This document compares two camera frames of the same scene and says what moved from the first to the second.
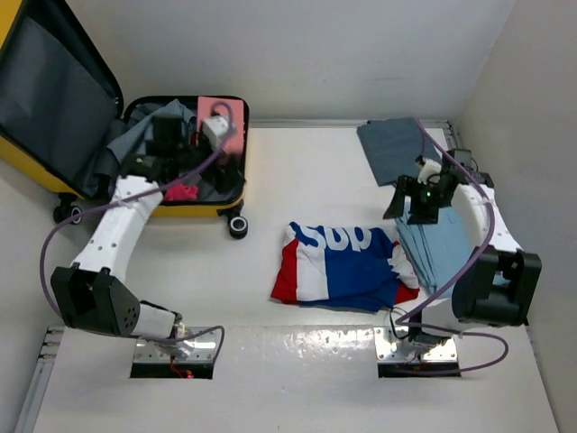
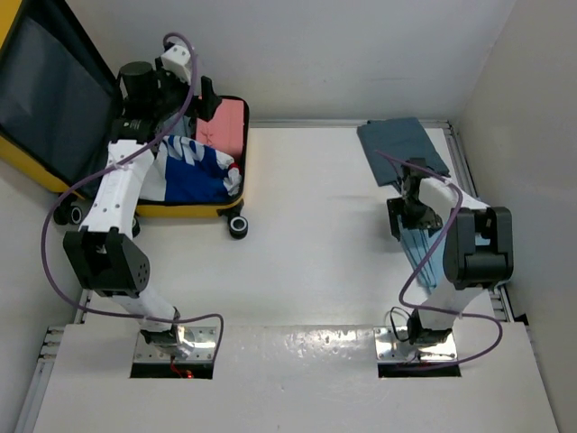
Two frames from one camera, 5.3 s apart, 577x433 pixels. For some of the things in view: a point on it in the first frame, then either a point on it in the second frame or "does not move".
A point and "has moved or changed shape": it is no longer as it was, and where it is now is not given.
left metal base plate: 205,349 does not move
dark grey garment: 391,146 does not move
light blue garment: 437,251 does not move
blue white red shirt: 362,269 has moved or changed shape
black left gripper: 218,179 → 206,105
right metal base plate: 393,345 does not move
